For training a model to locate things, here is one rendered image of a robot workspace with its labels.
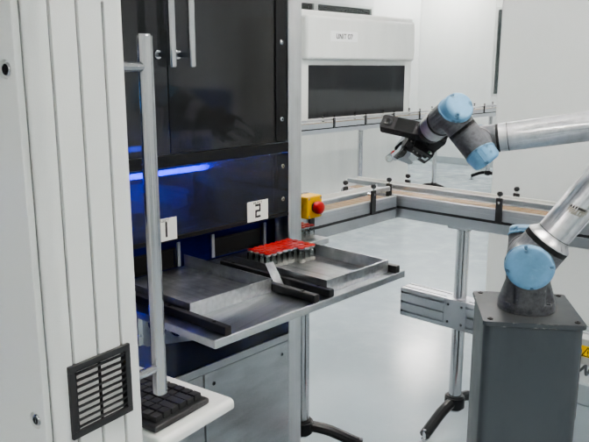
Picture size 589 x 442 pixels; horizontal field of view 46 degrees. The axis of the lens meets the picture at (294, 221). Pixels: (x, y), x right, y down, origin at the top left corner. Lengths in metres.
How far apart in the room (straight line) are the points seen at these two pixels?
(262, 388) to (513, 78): 1.76
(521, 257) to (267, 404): 0.95
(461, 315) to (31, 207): 2.05
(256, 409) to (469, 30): 9.02
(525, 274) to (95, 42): 1.17
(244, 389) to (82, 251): 1.22
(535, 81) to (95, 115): 2.39
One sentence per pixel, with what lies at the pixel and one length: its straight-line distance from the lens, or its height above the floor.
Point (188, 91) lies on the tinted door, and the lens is 1.86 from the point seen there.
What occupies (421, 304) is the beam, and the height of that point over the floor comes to 0.50.
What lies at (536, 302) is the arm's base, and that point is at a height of 0.83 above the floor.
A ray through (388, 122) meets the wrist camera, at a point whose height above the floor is 1.29.
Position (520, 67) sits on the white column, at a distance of 3.22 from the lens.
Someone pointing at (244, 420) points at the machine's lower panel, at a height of 0.37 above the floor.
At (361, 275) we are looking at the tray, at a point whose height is 0.90.
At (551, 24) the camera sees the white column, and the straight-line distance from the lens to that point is 3.17.
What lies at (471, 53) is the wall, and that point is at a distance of 10.76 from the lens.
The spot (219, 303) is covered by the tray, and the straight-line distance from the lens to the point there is 1.65.
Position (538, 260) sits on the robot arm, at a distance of 1.78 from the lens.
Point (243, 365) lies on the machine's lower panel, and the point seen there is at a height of 0.56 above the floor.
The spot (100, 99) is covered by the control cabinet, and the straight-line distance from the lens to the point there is 1.06.
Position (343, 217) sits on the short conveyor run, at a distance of 2.54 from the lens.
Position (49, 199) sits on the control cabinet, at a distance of 1.01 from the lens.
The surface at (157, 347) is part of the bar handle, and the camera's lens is 1.22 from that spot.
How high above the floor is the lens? 1.43
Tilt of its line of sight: 12 degrees down
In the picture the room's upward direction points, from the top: straight up
